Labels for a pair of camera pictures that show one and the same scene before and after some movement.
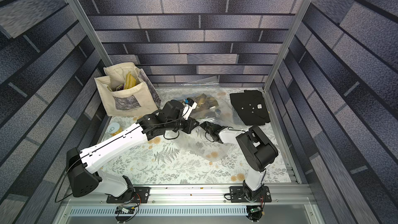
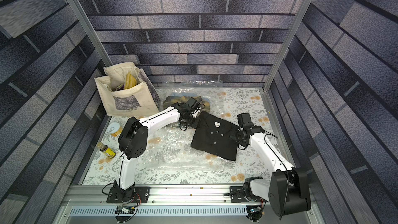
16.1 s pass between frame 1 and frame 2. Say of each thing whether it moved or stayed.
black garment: moved
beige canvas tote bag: stayed
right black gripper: moved
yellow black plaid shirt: moved
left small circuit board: stayed
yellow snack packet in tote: stayed
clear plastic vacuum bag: moved
